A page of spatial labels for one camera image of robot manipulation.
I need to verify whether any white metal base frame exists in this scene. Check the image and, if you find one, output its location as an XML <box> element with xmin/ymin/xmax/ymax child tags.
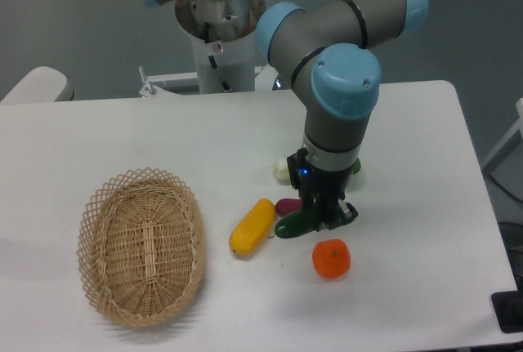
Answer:
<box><xmin>138</xmin><ymin>65</ymin><xmax>289</xmax><ymax>98</ymax></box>

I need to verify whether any magenta toy vegetable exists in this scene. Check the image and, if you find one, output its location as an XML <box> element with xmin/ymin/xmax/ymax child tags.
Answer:
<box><xmin>275</xmin><ymin>198</ymin><xmax>302</xmax><ymax>217</ymax></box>

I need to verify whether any green toy cucumber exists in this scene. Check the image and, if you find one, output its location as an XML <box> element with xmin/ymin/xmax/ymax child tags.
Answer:
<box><xmin>275</xmin><ymin>210</ymin><xmax>310</xmax><ymax>239</ymax></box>

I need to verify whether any white chair armrest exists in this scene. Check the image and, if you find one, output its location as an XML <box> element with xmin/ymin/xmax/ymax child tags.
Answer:
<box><xmin>1</xmin><ymin>66</ymin><xmax>74</xmax><ymax>105</ymax></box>

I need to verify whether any yellow toy mango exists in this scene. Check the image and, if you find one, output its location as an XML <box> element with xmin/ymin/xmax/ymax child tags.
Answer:
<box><xmin>229</xmin><ymin>198</ymin><xmax>276</xmax><ymax>256</ymax></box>

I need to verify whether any woven wicker basket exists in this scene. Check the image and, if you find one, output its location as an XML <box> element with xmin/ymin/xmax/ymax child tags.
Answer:
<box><xmin>77</xmin><ymin>167</ymin><xmax>206</xmax><ymax>328</ymax></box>

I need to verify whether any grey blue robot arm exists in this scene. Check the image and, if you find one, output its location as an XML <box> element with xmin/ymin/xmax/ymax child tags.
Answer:
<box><xmin>143</xmin><ymin>0</ymin><xmax>429</xmax><ymax>238</ymax></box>

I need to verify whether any green toy vegetable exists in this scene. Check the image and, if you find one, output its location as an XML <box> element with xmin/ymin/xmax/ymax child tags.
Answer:
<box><xmin>352</xmin><ymin>158</ymin><xmax>362</xmax><ymax>174</ymax></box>

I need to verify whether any white toy garlic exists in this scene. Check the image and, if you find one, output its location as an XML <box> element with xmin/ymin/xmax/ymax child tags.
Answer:
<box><xmin>273</xmin><ymin>157</ymin><xmax>290</xmax><ymax>181</ymax></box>

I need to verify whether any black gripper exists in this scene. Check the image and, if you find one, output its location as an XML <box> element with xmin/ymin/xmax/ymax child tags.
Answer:
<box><xmin>287</xmin><ymin>147</ymin><xmax>359</xmax><ymax>232</ymax></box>

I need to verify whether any black device at table edge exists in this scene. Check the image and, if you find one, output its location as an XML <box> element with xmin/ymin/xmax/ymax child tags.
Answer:
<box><xmin>491</xmin><ymin>290</ymin><xmax>522</xmax><ymax>334</ymax></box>

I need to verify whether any white furniture at right edge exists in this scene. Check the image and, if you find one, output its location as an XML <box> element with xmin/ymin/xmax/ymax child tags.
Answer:
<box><xmin>481</xmin><ymin>99</ymin><xmax>522</xmax><ymax>176</ymax></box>

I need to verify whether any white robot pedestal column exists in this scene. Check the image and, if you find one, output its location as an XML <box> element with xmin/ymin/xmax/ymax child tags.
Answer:
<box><xmin>175</xmin><ymin>0</ymin><xmax>266</xmax><ymax>94</ymax></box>

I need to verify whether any orange toy tangerine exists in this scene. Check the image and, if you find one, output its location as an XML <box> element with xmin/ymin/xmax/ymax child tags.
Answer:
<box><xmin>311</xmin><ymin>239</ymin><xmax>351</xmax><ymax>279</ymax></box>

